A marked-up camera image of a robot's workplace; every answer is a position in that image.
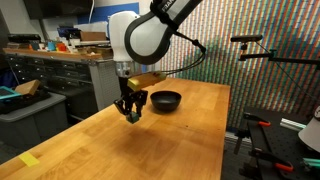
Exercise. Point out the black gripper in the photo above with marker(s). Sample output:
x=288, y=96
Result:
x=126, y=87

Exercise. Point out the small green block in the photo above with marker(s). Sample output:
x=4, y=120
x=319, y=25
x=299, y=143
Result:
x=133, y=117

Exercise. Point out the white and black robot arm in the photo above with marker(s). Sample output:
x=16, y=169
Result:
x=146, y=36

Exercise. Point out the black bowl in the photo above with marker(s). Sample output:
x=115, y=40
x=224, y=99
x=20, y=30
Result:
x=165, y=101

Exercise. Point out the brown wooden block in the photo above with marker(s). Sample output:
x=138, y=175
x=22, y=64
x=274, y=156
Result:
x=28, y=87

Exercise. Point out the white pegboard panel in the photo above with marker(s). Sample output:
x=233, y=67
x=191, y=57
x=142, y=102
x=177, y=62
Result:
x=106, y=83

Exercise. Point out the brown cardboard box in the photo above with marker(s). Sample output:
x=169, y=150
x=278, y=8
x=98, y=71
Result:
x=93, y=36

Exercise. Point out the grey drawer cabinet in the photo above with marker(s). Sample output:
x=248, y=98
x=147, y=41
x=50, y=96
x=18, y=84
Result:
x=53, y=78

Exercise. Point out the small orange item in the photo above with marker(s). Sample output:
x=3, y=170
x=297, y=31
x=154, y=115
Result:
x=61, y=47

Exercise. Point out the wooden workbench top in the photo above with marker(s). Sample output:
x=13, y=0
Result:
x=50, y=54

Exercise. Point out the blue board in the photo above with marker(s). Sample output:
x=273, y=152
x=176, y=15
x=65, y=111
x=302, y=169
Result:
x=100, y=13

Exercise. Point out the small blue cup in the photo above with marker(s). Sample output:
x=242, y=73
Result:
x=51, y=45

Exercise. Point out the grey storage bin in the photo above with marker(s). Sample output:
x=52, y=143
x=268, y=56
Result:
x=30, y=123

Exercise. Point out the black tripod leg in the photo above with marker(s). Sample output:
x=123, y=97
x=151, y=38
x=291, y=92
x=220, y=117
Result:
x=240, y=140

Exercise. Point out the teal flat tray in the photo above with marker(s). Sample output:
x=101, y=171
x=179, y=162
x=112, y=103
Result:
x=7, y=92

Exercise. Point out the black box device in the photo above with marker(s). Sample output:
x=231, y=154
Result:
x=24, y=38

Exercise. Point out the black perforated side table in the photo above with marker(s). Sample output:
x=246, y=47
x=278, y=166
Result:
x=283, y=143

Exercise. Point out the aluminium extrusion bar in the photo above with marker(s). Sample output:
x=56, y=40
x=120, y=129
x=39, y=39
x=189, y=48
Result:
x=292, y=124

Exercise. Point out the white cone lamp shade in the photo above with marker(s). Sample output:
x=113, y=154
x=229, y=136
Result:
x=311, y=133

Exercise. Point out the black wall monitor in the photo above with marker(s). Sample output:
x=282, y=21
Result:
x=56, y=8

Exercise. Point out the black camera on stand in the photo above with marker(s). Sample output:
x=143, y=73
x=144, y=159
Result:
x=246, y=38

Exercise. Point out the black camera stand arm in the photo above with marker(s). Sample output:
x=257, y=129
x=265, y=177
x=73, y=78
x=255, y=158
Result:
x=283, y=59

